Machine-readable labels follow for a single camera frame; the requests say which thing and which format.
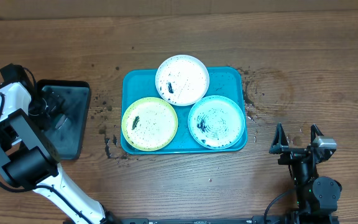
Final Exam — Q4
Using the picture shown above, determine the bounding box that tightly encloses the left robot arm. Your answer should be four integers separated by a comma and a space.
0, 63, 119, 223

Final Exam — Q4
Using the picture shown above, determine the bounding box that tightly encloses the white speckled plate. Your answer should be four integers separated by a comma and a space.
155, 55, 210, 106

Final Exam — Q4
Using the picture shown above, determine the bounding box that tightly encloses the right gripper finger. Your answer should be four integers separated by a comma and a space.
269, 123, 289, 154
310, 124, 324, 142

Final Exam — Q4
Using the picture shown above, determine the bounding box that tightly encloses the light blue speckled plate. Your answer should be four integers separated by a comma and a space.
188, 95, 246, 150

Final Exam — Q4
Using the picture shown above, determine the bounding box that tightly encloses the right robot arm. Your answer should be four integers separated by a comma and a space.
263, 123, 342, 224

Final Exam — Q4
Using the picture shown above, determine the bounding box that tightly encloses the teal serving tray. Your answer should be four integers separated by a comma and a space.
122, 67, 246, 154

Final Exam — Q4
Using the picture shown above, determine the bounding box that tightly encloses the black water tray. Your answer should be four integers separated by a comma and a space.
37, 80, 91, 160

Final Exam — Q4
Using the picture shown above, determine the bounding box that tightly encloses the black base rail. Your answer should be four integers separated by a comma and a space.
63, 215, 341, 224

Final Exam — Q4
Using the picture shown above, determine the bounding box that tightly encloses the yellow speckled plate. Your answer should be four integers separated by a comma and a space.
121, 97, 178, 152

